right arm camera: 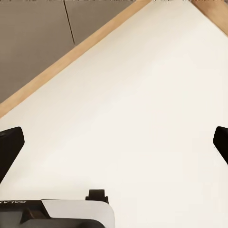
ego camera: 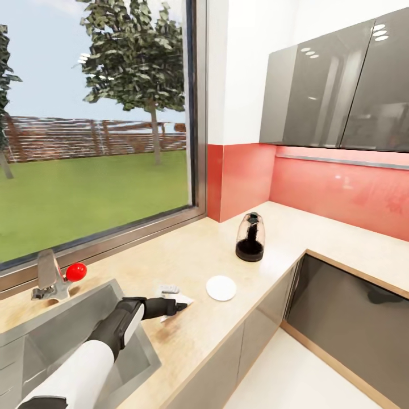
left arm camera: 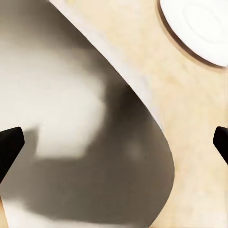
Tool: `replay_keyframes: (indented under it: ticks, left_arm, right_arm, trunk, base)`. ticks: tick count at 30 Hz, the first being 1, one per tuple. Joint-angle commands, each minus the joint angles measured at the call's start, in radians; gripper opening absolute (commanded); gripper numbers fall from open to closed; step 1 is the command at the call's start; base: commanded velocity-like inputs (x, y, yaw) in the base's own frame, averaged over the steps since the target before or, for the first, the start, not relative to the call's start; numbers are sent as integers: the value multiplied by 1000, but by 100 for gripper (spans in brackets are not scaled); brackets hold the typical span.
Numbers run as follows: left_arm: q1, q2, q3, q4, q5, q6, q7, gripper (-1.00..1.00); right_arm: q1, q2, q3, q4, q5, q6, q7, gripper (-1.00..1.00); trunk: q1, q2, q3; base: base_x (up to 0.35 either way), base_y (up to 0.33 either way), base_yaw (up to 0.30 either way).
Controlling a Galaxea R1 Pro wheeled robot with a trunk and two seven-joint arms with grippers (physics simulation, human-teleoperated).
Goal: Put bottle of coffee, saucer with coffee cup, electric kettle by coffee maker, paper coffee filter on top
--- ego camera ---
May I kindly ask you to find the electric kettle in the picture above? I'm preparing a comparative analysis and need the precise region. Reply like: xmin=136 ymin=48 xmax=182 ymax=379
xmin=236 ymin=212 xmax=266 ymax=262

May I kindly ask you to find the saucer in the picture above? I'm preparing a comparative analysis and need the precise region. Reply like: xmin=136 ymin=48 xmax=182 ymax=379
xmin=206 ymin=276 xmax=237 ymax=301

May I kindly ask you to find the paper coffee filter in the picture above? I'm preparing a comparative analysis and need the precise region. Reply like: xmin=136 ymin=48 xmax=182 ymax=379
xmin=161 ymin=293 xmax=195 ymax=322

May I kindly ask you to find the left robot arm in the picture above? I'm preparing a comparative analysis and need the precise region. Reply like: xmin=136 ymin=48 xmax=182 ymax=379
xmin=16 ymin=285 xmax=188 ymax=409

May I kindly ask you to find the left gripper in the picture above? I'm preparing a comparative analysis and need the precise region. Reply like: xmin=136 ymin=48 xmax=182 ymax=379
xmin=151 ymin=298 xmax=188 ymax=319

